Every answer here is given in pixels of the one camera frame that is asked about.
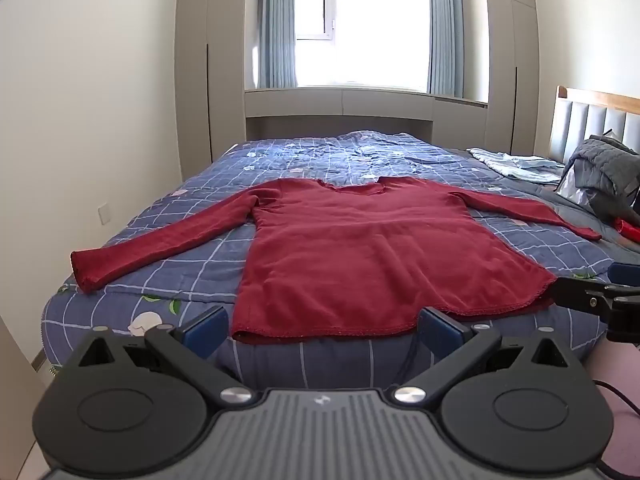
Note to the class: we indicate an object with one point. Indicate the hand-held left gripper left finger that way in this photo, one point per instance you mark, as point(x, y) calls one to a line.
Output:
point(210, 329)

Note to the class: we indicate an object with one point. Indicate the beige window seat cabinet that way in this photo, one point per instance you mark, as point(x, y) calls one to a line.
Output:
point(350, 110)

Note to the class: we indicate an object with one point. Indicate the beige tall wardrobe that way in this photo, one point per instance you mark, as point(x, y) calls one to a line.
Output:
point(512, 70)
point(210, 85)

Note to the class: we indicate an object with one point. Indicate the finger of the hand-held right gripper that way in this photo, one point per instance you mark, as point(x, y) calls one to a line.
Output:
point(580, 297)
point(625, 274)

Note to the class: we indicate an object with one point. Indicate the white framed window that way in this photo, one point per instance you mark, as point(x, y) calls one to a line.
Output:
point(370, 20)

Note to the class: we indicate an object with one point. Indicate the grey quilted jacket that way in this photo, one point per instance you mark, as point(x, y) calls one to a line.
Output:
point(605, 165)

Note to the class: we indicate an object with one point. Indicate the light blue folded cloth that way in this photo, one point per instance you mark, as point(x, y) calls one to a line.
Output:
point(520, 164)

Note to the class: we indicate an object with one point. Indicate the small red cloth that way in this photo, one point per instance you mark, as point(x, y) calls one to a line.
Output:
point(631, 231)

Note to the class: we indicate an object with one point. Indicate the red long-sleeve shirt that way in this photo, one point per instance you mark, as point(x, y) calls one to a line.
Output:
point(350, 250)

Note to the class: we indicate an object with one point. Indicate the blue-grey curtain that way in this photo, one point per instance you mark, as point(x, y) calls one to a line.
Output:
point(445, 30)
point(275, 25)

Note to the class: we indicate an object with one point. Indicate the blue checked floral quilt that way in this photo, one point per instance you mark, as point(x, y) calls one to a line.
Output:
point(210, 272)

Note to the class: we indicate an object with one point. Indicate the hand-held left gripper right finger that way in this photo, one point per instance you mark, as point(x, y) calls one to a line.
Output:
point(440, 332)

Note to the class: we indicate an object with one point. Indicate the grey padded wooden headboard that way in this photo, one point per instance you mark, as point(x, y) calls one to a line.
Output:
point(590, 120)

